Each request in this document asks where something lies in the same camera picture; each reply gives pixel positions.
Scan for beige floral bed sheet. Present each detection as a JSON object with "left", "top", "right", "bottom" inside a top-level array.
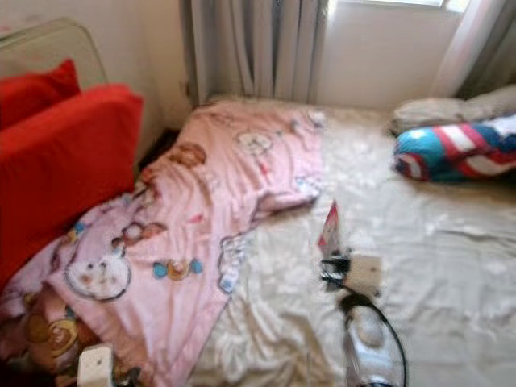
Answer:
[{"left": 193, "top": 97, "right": 516, "bottom": 387}]

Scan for colourful picture book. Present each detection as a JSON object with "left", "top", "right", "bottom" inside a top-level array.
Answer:
[{"left": 317, "top": 200, "right": 343, "bottom": 260}]

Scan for grey curtain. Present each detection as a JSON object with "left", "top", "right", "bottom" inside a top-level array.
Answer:
[{"left": 189, "top": 0, "right": 327, "bottom": 104}]

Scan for pink cartoon print blanket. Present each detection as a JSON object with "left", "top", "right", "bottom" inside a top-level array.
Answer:
[{"left": 0, "top": 101, "right": 326, "bottom": 387}]

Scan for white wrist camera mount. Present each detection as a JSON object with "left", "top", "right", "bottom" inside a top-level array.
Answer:
[
  {"left": 78, "top": 344, "right": 114, "bottom": 387},
  {"left": 348, "top": 254, "right": 384, "bottom": 295}
]

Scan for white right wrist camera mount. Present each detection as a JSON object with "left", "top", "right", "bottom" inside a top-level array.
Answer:
[{"left": 348, "top": 254, "right": 384, "bottom": 295}]

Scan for blue red striped pillow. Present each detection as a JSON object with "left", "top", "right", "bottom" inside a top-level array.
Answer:
[{"left": 393, "top": 114, "right": 516, "bottom": 182}]

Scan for green white quilted mattress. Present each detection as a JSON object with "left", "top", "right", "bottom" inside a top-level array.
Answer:
[{"left": 0, "top": 18, "right": 108, "bottom": 89}]

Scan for pale pink curtain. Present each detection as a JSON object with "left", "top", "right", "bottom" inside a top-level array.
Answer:
[{"left": 429, "top": 0, "right": 516, "bottom": 99}]

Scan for bright window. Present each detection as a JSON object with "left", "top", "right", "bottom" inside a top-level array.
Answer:
[{"left": 331, "top": 0, "right": 472, "bottom": 13}]

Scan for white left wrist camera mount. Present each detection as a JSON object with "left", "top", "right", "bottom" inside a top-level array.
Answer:
[{"left": 78, "top": 344, "right": 114, "bottom": 387}]

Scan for large red cushion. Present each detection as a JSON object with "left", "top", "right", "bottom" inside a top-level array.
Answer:
[{"left": 0, "top": 83, "right": 144, "bottom": 287}]

